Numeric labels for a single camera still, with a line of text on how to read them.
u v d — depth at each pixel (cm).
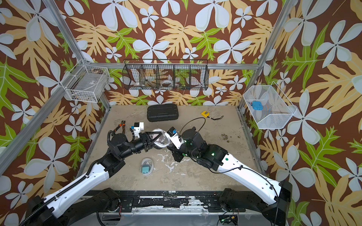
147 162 88
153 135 65
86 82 86
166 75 97
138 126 67
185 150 56
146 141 60
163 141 67
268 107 84
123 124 108
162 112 109
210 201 76
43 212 39
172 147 65
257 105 86
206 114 115
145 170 84
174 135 56
